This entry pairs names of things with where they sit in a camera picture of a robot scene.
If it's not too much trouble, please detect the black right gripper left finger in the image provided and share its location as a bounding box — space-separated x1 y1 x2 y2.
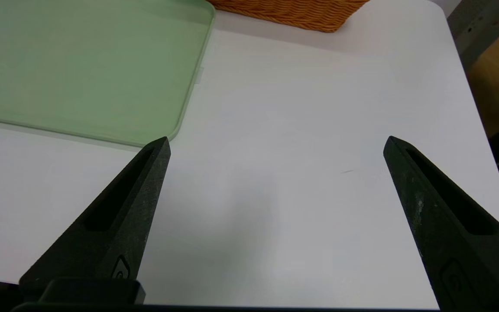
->
19 136 171 304

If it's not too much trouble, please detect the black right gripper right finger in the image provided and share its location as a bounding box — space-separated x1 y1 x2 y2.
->
383 136 499 309

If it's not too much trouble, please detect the orange wicker basket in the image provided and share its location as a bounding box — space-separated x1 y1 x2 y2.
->
206 0 370 33

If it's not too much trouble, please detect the light green plastic tray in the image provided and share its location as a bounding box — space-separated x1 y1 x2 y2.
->
0 0 216 147

